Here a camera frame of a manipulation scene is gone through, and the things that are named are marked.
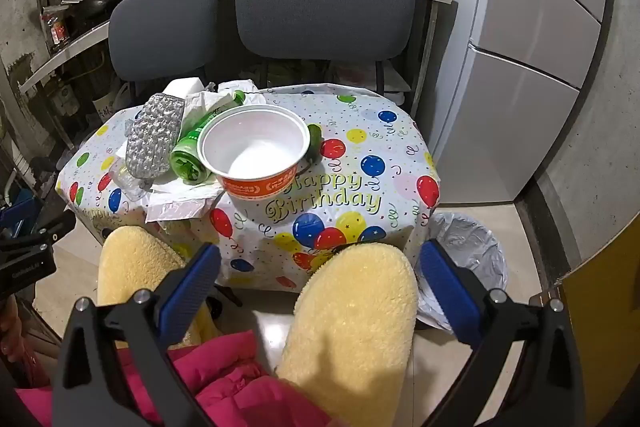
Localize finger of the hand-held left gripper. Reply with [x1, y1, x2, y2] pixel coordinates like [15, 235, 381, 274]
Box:
[0, 208, 77, 258]

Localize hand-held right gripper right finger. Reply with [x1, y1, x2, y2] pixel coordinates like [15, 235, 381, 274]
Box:
[419, 238, 587, 427]

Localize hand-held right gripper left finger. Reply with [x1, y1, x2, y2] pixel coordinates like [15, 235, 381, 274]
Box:
[52, 243, 221, 427]

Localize trash bin with liner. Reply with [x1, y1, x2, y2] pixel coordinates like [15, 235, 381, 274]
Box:
[414, 211, 508, 330]

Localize green tea bottle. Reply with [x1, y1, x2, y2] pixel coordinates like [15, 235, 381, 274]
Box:
[170, 89, 247, 184]

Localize white instant noodle bowl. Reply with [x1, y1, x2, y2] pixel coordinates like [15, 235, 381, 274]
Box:
[197, 104, 313, 199]

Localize person's left hand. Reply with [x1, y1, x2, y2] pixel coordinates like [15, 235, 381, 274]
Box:
[0, 297, 30, 359]

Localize person's left leg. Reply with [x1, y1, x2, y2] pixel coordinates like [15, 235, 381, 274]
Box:
[96, 226, 221, 348]

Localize pink jacket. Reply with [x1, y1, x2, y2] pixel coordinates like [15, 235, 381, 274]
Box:
[15, 329, 341, 427]

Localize yellow fluffy slippers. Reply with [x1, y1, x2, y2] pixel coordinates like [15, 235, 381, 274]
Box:
[275, 243, 420, 413]

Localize balloon print tablecloth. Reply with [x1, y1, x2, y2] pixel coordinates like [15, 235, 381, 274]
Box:
[55, 82, 441, 293]

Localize yellow cabinet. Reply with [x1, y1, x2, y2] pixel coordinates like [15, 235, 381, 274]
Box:
[557, 252, 640, 427]

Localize red label bottle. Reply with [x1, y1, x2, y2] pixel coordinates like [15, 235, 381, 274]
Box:
[47, 14, 69, 46]

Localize small green cucumber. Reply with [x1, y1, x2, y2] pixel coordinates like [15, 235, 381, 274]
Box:
[306, 123, 326, 160]

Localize crumpled white tissue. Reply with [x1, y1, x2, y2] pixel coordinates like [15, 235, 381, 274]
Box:
[180, 79, 258, 132]

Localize white refrigerator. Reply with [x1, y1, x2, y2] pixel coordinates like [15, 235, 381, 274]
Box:
[425, 0, 608, 206]

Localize grey office chair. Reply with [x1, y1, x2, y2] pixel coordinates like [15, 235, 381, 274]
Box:
[108, 0, 221, 85]
[235, 0, 417, 94]

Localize dark wok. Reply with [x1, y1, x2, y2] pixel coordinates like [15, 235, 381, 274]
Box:
[57, 0, 128, 20]

